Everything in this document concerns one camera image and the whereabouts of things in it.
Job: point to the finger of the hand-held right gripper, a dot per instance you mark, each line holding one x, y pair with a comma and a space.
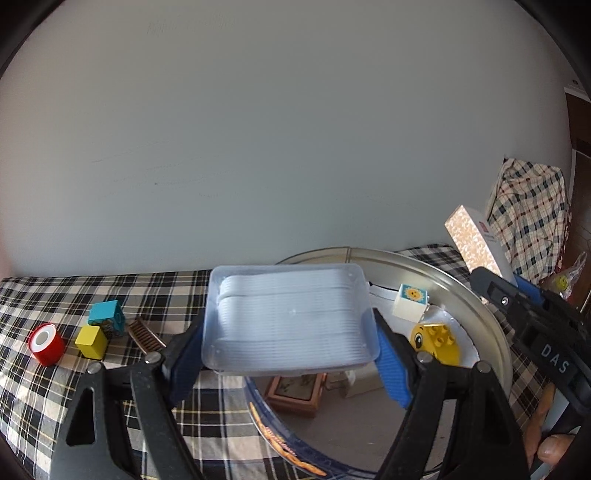
533, 290
501, 297

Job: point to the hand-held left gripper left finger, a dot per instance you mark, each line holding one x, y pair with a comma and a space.
182, 374

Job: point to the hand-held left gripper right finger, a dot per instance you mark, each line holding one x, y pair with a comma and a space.
392, 374

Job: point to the round blue cookie tin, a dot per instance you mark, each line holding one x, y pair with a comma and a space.
482, 323

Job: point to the beige moon print block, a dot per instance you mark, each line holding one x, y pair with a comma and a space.
360, 385

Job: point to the brown comb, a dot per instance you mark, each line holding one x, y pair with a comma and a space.
145, 339

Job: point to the yellow chick toy brick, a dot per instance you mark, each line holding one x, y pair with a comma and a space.
438, 346

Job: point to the orange patterned carton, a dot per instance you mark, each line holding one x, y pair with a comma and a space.
475, 244

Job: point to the white sun print toy brick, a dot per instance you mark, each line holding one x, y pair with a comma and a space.
408, 307

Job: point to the blue toy block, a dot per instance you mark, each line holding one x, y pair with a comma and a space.
106, 316

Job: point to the yellow wooden cube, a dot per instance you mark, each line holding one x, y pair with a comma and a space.
91, 342

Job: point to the brown wooden box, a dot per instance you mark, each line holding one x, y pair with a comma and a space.
295, 397

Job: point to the translucent plastic box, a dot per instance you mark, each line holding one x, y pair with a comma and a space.
286, 318

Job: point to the red tape roll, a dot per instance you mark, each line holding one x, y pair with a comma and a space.
51, 350

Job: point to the person's right hand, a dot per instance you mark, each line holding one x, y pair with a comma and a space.
554, 452

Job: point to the clear plastic bag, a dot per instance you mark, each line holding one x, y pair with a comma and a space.
561, 279

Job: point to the white paper tin liner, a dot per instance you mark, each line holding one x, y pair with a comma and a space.
360, 434

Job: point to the draped beige plaid cloth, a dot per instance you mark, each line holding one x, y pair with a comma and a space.
531, 207

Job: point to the brown wooden wardrobe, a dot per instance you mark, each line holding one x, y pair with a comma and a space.
581, 161

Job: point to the black and white plaid blanket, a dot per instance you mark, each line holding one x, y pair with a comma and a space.
37, 397

